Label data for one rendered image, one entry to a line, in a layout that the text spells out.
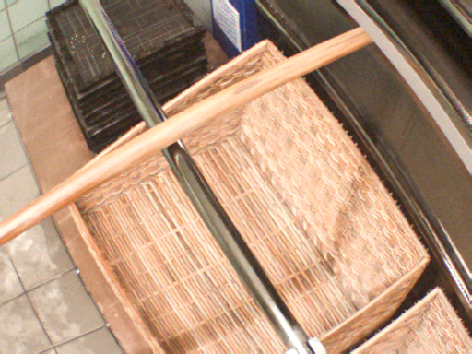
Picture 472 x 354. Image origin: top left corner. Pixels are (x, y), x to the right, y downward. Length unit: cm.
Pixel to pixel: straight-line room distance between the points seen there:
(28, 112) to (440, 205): 105
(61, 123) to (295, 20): 65
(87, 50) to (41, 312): 92
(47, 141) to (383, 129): 82
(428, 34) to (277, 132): 81
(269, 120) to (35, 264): 97
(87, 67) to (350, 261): 63
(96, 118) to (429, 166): 73
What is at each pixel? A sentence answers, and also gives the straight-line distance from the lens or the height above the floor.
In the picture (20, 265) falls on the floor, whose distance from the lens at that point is 248.
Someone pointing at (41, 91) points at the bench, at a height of 58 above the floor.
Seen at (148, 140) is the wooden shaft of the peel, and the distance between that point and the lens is 115.
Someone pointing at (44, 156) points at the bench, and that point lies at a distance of 193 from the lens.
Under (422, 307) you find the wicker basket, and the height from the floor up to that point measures 82.
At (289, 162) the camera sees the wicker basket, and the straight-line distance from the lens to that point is 175.
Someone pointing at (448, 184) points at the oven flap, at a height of 103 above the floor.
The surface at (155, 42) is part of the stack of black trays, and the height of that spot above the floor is 83.
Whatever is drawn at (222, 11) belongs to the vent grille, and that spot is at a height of 74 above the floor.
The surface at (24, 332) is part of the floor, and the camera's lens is 240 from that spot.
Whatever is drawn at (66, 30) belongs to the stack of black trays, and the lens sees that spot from 182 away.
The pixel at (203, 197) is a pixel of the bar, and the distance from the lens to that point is 114.
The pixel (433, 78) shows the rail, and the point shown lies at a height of 144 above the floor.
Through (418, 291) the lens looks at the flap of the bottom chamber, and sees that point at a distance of 161.
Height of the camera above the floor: 217
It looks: 60 degrees down
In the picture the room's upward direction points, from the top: 4 degrees counter-clockwise
